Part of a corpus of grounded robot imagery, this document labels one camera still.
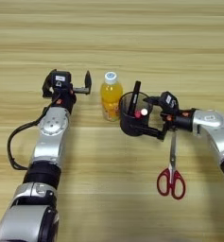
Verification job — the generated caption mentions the black marker pen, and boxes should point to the black marker pen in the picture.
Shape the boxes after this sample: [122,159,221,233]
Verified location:
[127,80,142,117]

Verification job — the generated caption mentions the red handled scissors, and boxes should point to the red handled scissors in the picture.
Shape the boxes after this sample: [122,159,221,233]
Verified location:
[156,129,186,200]

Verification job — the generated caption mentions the black mesh pen holder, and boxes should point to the black mesh pen holder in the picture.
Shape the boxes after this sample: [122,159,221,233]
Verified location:
[118,91,154,137]

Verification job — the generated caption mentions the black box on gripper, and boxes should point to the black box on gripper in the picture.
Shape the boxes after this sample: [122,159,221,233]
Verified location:
[49,70,73,93]
[158,91,180,113]

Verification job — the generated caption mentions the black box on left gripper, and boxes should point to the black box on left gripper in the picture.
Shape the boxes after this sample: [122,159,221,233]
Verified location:
[49,70,73,93]

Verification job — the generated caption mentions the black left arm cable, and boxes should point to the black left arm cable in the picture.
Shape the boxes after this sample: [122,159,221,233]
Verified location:
[7,94,60,171]

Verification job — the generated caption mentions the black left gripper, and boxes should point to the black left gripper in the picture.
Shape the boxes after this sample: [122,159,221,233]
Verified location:
[42,69,93,114]

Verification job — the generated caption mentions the orange juice bottle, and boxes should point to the orange juice bottle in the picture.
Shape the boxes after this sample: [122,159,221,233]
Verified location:
[99,71,124,123]

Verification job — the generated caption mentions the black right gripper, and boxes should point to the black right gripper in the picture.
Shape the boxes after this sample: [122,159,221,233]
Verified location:
[130,95,197,142]

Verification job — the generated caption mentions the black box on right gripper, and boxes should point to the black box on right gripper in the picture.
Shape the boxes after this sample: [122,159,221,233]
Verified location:
[158,91,180,113]

